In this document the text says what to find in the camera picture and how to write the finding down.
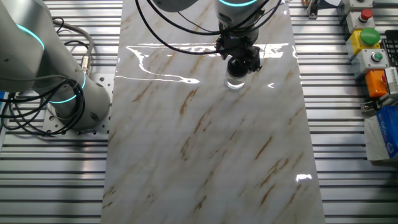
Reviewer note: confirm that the grey box green pushbutton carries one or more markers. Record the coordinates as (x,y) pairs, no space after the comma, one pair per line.
(363,63)

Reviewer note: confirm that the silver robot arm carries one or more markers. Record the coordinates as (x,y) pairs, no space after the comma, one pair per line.
(62,77)

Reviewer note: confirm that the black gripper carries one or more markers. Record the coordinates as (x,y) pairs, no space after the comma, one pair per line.
(237,46)

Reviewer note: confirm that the black knobbed jar lid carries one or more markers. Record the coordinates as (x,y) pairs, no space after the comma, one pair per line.
(236,67)

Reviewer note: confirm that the small metal bracket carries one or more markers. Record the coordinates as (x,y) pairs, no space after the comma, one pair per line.
(370,106)

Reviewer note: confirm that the grey box under red button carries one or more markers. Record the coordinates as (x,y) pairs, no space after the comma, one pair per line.
(353,23)

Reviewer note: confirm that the green mushroom button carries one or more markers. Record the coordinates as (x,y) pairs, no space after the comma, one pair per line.
(370,35)

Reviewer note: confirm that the grey box black button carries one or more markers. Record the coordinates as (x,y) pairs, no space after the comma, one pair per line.
(351,3)

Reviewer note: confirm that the black keyboard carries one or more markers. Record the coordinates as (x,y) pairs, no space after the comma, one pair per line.
(391,46)

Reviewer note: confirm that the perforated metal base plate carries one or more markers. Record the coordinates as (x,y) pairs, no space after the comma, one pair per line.
(102,81)

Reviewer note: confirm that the white marble pattern board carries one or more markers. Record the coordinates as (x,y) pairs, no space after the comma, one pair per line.
(202,155)

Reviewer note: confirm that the blue tissue pack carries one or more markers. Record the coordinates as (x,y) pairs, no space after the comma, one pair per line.
(388,133)

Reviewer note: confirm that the red emergency button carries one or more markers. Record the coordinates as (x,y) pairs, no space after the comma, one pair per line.
(367,14)

